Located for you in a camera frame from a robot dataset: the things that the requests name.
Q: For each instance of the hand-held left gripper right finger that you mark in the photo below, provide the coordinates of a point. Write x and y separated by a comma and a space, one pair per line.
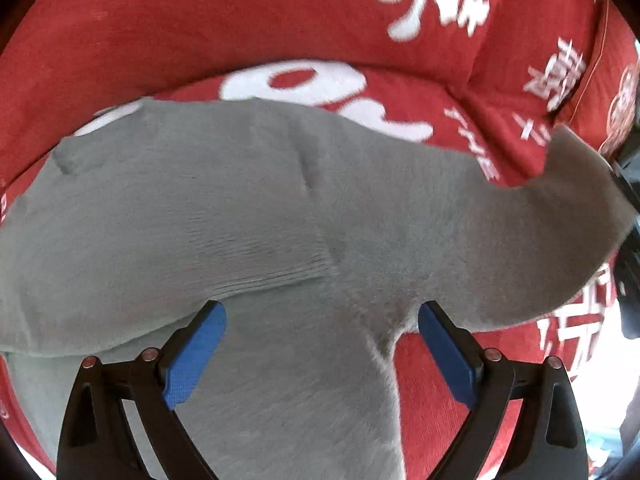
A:
447, 355

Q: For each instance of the grey knit garment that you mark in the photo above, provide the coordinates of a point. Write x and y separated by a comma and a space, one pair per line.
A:
250, 220

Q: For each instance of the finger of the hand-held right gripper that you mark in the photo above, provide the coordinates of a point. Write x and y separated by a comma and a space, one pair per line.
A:
627, 175

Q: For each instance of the red printed sofa cover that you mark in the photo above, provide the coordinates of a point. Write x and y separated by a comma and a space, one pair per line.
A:
200, 25

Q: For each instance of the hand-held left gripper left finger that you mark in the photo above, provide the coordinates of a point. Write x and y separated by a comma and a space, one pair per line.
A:
196, 355

